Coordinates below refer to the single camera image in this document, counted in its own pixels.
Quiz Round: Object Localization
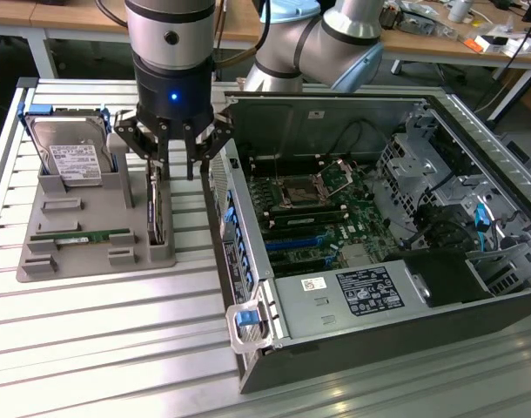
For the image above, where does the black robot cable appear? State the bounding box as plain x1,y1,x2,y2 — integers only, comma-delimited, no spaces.
215,0,273,69

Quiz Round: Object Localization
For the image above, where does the open black PC case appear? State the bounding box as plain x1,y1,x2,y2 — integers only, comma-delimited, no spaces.
199,89,531,395

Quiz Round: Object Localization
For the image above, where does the grey plastic parts rack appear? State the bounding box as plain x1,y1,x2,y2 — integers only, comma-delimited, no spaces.
16,132,178,284

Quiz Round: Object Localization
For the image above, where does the wooden desk with white frame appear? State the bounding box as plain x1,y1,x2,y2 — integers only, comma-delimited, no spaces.
0,0,266,79

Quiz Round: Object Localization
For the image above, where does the blue wire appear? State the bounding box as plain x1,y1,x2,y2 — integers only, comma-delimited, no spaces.
474,202,489,253

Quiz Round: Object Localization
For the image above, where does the blue expansion slot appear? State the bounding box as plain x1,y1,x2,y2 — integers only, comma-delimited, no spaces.
264,236,330,253

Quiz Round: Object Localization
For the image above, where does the CPU socket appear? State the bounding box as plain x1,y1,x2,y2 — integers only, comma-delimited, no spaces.
280,178,326,208

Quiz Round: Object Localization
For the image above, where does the green GPU with black fan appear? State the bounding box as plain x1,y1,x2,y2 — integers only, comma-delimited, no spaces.
144,158,170,245

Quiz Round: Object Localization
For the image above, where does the green Dell motherboard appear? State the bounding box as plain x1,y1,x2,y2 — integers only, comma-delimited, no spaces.
245,158,401,280

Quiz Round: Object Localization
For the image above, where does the silver chipset heatsink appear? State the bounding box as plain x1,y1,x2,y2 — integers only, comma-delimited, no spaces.
341,246,378,266

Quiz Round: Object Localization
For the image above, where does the green RAM stick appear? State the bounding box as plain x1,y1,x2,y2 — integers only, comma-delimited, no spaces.
51,229,114,243
276,213,340,228

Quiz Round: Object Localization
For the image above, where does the black plastic shroud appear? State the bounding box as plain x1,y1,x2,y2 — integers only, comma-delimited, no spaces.
398,248,495,309

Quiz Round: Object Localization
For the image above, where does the cluttered wooden desk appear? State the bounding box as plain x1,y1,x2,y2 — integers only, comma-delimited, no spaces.
378,0,531,84

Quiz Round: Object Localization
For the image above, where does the hard disk with blue carrier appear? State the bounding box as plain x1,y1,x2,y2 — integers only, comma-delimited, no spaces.
19,104,121,188

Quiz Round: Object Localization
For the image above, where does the long black expansion slot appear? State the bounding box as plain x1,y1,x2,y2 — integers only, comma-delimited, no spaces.
272,255,332,270

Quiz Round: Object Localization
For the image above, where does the RAM slot with white clips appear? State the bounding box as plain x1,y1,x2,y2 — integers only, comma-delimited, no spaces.
249,157,326,166
268,212,350,228
247,151,323,159
262,205,345,218

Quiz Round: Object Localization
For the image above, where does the silver power supply with labels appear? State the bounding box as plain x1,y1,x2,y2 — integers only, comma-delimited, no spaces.
272,260,432,340

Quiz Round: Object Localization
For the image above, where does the metal socket cover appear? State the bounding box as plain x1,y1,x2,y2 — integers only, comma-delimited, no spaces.
317,158,358,197

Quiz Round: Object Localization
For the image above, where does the orange and black box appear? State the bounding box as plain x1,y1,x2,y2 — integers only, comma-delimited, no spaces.
463,35,510,56

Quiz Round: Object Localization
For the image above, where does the black wire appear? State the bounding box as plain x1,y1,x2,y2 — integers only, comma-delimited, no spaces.
343,120,382,153

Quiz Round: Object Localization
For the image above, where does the metal disk bay cage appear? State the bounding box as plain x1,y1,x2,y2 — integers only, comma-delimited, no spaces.
376,130,460,219

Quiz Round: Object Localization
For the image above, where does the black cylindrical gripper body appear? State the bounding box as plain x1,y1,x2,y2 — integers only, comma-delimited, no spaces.
132,54,217,131

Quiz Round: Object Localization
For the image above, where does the perforated metal disk bay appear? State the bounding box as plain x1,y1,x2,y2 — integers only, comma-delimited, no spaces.
465,241,531,300

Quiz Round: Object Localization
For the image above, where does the white cylinder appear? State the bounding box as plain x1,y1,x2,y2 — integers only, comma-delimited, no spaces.
447,0,474,24

